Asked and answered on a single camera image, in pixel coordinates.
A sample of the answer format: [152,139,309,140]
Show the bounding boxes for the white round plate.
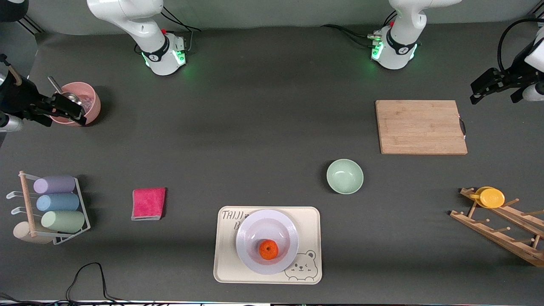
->
[235,209,299,275]

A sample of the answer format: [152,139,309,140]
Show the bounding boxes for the yellow cup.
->
[470,186,506,209]

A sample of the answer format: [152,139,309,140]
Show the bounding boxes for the black right arm base cables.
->
[135,6,204,56]

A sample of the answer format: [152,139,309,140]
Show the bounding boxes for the metal scoop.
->
[48,76,82,106]

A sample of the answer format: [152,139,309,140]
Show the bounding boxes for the black arm base cables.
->
[135,6,204,56]
[321,11,398,49]

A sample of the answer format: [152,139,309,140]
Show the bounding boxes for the orange fruit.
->
[259,239,279,260]

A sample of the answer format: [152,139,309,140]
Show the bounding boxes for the pale green bowl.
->
[326,159,364,195]

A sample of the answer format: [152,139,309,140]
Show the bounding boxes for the wooden rack rod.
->
[19,171,38,238]

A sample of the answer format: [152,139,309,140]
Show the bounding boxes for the white wire cup rack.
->
[6,171,91,246]

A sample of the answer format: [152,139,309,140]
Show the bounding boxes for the blue cup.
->
[36,193,80,212]

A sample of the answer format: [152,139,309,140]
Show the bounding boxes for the beige bear print tray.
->
[212,206,322,284]

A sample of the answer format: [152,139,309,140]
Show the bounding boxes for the wooden dish rack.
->
[450,187,544,268]

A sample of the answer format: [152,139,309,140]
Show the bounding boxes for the pink folded cloth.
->
[131,187,167,221]

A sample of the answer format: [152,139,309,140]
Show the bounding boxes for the black left arm base cables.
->
[321,11,398,49]

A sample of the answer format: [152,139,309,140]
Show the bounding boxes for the beige cup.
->
[13,221,54,245]

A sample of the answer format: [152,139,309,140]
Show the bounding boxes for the pink bowl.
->
[50,82,102,127]

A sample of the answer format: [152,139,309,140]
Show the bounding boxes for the wooden cutting board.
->
[375,100,468,155]

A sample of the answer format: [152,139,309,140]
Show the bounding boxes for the purple cup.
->
[33,175,76,195]

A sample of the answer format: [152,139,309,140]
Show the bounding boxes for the green cup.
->
[41,210,85,233]

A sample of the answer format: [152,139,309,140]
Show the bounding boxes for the black floor cable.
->
[0,262,128,305]

